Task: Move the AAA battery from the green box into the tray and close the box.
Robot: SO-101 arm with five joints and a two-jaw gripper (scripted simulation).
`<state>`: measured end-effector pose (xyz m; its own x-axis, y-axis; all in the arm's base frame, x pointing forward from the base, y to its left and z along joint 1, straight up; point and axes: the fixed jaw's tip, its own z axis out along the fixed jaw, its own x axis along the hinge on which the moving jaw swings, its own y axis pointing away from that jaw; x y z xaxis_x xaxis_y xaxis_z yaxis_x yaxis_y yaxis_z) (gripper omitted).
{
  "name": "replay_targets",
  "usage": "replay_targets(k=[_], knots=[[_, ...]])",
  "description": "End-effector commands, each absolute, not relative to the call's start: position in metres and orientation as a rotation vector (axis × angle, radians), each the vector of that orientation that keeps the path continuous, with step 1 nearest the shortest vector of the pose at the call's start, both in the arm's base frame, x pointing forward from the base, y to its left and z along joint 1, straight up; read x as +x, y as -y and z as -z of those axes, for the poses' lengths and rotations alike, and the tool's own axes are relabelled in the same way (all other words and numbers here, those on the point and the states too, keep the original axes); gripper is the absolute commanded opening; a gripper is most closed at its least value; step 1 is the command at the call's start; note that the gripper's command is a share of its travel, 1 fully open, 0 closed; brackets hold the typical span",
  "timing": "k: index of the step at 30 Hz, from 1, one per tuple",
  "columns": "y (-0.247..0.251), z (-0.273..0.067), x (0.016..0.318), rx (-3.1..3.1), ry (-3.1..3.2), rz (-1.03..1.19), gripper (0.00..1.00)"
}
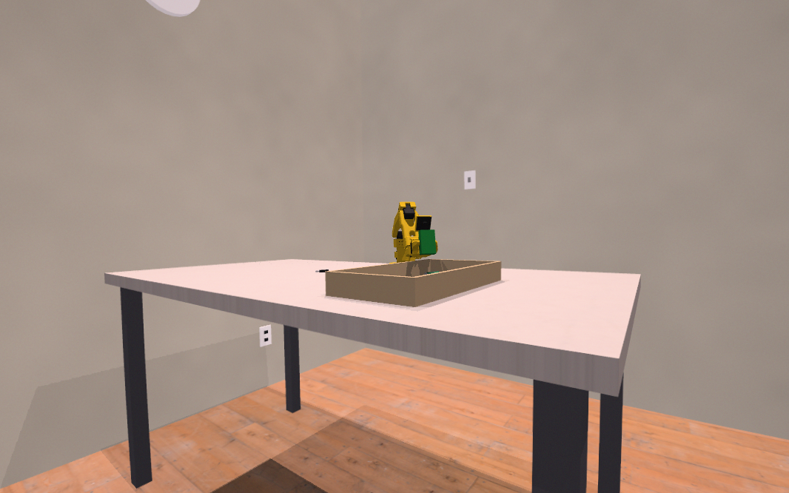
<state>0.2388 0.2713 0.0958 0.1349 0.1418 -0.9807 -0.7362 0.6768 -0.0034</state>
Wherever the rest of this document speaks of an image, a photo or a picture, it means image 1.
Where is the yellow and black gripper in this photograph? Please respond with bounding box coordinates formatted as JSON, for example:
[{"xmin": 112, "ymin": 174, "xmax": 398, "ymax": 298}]
[{"xmin": 410, "ymin": 215, "xmax": 438, "ymax": 259}]

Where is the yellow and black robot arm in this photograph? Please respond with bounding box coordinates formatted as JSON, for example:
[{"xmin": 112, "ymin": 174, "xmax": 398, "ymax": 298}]
[{"xmin": 392, "ymin": 202, "xmax": 419, "ymax": 263}]

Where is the green box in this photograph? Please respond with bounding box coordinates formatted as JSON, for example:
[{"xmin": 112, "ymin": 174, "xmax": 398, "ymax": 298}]
[{"xmin": 418, "ymin": 229, "xmax": 436, "ymax": 255}]

